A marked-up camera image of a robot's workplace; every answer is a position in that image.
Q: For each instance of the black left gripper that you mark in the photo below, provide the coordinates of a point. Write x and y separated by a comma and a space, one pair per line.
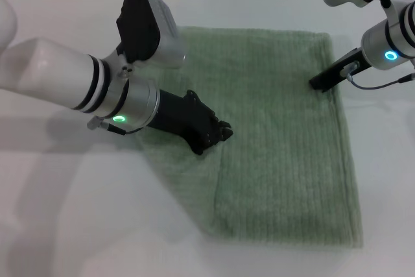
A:
181, 115

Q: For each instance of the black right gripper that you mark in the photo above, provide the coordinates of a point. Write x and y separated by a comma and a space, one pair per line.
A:
347, 67

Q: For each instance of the green ribbed towel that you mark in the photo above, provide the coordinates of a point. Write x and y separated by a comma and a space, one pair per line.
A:
275, 147

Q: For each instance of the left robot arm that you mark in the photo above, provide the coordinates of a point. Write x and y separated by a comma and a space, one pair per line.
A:
65, 72

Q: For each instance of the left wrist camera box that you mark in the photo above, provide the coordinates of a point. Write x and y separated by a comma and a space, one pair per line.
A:
149, 27

